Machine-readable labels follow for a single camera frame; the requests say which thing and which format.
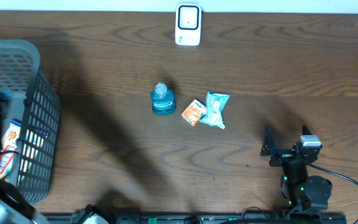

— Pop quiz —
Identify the grey plastic mesh basket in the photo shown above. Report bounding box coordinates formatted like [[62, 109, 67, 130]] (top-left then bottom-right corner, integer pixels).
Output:
[[0, 39, 62, 205]]

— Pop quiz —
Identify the teal mouthwash bottle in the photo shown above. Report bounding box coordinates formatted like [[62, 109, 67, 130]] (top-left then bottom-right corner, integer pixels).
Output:
[[150, 82, 176, 114]]

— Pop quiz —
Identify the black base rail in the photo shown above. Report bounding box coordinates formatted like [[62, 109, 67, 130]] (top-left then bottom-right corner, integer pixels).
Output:
[[100, 212, 347, 224]]

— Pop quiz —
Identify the green wet wipes pack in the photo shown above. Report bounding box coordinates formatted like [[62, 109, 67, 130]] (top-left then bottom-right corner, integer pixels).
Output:
[[200, 92, 230, 129]]

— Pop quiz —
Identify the orange tissue pack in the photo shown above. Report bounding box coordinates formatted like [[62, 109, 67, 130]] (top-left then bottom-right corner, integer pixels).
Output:
[[181, 99, 206, 126]]

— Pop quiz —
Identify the red white snack package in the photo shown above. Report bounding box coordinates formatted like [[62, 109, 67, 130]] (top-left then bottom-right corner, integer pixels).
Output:
[[0, 119, 21, 182]]

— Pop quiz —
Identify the white barcode scanner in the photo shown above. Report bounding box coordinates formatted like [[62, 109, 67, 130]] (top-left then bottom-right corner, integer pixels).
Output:
[[175, 3, 202, 46]]

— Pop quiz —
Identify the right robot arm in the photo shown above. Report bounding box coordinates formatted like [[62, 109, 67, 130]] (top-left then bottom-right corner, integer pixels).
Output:
[[260, 125, 333, 220]]

